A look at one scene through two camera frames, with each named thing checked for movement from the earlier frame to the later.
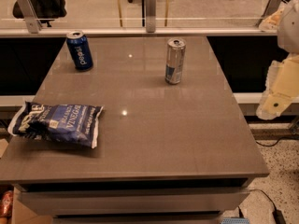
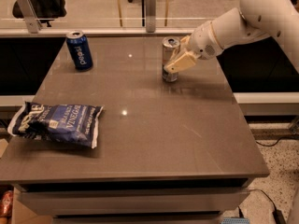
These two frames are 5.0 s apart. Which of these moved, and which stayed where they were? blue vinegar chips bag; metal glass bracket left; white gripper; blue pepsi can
Moved: white gripper
Stayed: blue vinegar chips bag; blue pepsi can; metal glass bracket left
